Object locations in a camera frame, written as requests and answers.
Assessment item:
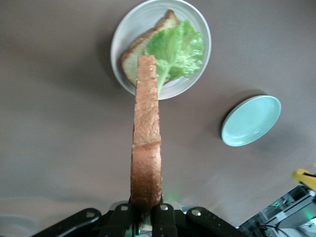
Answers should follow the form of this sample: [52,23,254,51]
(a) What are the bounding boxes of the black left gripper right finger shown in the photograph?
[151,204,247,237]

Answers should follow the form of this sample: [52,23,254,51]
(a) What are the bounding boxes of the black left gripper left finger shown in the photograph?
[31,202,135,237]

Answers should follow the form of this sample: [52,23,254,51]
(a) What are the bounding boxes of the brown bread slice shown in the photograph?
[130,55,163,232]

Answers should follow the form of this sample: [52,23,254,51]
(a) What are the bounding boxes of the bread slice with torn corner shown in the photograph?
[120,9,181,87]

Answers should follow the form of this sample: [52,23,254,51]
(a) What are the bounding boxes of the green lettuce leaf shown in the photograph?
[144,20,205,98]

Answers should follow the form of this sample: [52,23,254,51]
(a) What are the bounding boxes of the mint green plate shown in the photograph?
[221,95,282,148]

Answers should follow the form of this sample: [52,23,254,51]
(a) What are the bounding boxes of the beige plate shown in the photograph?
[110,0,212,101]

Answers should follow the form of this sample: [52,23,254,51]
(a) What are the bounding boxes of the yellow mustard squeeze bottle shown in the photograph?
[291,162,316,192]

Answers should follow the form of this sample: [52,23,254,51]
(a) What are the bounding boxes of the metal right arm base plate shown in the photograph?
[238,185,316,237]

